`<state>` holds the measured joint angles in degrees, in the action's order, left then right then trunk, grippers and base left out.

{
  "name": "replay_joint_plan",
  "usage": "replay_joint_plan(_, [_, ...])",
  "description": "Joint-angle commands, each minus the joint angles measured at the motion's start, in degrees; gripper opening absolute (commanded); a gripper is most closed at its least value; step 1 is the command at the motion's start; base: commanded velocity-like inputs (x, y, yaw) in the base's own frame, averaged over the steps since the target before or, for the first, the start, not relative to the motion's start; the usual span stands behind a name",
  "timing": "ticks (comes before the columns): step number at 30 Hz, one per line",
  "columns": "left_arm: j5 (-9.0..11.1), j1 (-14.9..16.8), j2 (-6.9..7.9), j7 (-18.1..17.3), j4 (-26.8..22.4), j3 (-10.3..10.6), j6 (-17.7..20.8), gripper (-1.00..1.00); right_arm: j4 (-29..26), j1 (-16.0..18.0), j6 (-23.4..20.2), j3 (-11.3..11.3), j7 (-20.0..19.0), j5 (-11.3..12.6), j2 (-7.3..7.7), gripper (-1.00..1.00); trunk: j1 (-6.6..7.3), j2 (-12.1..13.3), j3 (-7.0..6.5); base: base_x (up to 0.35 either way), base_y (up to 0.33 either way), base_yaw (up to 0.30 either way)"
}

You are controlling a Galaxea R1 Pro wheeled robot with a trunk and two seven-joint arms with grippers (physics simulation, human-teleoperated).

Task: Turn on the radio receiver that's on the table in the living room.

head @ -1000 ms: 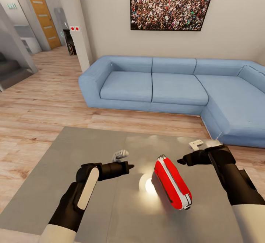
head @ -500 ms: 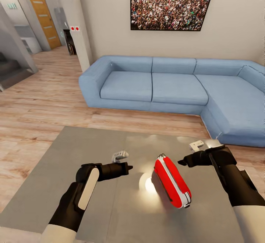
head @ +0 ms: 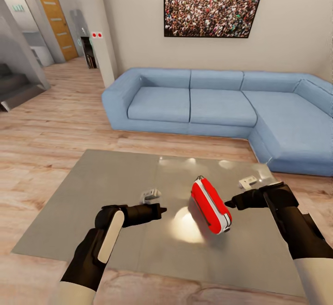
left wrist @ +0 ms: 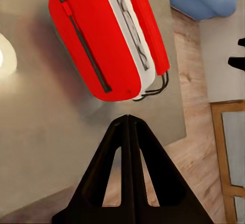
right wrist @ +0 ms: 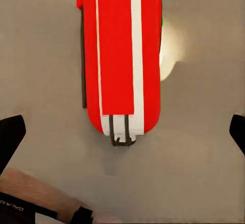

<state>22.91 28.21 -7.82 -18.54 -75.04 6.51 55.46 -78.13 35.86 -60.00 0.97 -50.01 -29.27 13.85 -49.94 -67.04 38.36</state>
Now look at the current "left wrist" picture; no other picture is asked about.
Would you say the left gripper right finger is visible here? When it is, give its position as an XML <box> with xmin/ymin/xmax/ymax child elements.
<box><xmin>128</xmin><ymin>115</ymin><xmax>214</xmax><ymax>224</ymax></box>

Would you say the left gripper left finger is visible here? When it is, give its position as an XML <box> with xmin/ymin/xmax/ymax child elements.
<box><xmin>59</xmin><ymin>115</ymin><xmax>136</xmax><ymax>224</ymax></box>

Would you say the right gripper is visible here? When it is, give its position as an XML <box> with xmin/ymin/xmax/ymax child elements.
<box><xmin>228</xmin><ymin>38</ymin><xmax>245</xmax><ymax>70</ymax></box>

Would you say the radio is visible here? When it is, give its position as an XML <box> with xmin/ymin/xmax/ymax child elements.
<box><xmin>49</xmin><ymin>0</ymin><xmax>170</xmax><ymax>102</ymax></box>

